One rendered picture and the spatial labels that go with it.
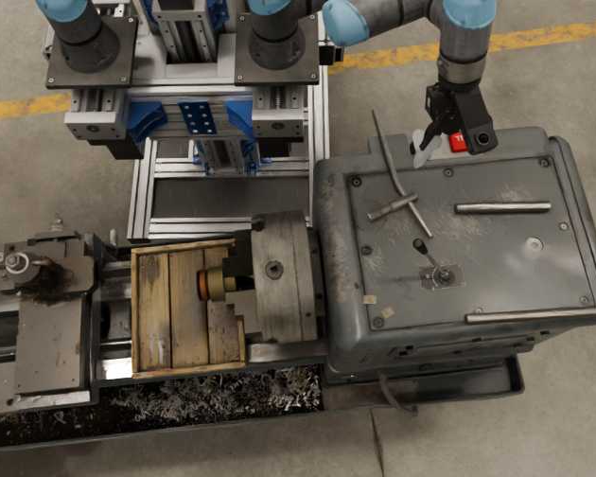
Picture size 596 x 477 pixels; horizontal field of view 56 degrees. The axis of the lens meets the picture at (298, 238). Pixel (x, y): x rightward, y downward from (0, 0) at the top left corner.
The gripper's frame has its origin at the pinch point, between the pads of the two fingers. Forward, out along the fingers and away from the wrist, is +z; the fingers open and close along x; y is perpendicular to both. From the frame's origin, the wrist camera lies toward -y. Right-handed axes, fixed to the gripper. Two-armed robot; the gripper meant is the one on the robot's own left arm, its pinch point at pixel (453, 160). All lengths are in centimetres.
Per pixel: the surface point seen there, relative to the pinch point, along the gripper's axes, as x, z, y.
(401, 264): 13.3, 18.1, -8.6
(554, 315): -11.7, 22.0, -27.3
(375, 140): 9.1, 10.5, 20.0
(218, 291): 54, 28, 4
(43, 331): 101, 38, 13
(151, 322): 76, 48, 13
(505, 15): -112, 106, 166
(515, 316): -4.1, 21.1, -25.5
